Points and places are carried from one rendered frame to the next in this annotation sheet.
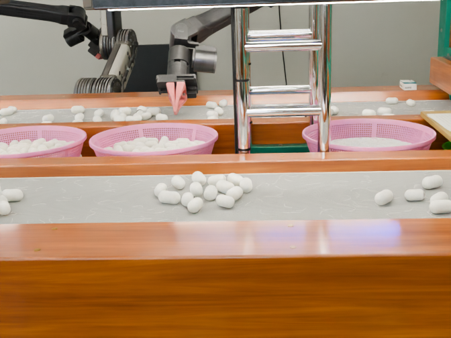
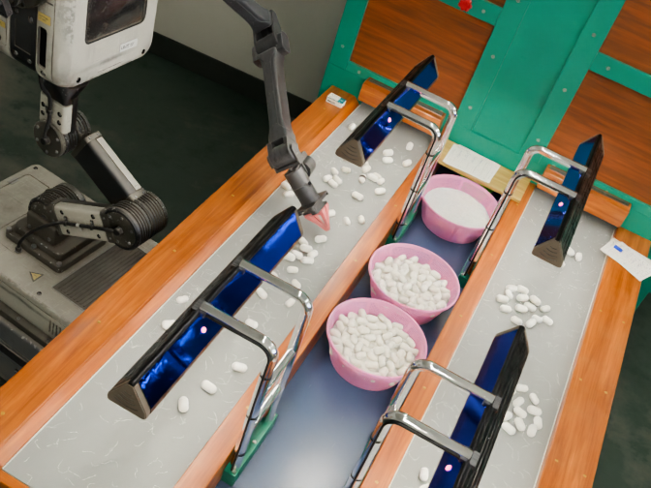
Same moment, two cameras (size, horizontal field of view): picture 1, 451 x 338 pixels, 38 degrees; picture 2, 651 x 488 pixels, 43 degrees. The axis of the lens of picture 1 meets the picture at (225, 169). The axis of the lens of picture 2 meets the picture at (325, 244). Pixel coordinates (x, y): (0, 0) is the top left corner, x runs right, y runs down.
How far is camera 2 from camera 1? 263 cm
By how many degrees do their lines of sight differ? 73
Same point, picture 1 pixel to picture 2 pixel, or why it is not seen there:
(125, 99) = (229, 224)
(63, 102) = (195, 259)
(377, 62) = not seen: outside the picture
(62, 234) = (588, 379)
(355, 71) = not seen: outside the picture
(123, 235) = (596, 360)
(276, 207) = (550, 296)
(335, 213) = (566, 285)
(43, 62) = not seen: outside the picture
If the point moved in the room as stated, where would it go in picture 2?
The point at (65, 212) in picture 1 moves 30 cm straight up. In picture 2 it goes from (528, 367) to (579, 289)
